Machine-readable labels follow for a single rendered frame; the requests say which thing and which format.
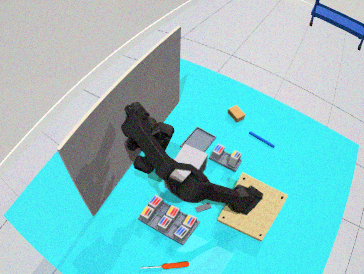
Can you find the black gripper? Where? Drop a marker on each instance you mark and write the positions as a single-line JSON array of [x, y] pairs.
[[165, 135]]

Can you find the grey flat panel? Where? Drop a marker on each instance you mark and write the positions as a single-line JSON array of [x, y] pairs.
[[95, 152]]

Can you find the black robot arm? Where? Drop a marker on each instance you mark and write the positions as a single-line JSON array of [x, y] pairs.
[[142, 132]]

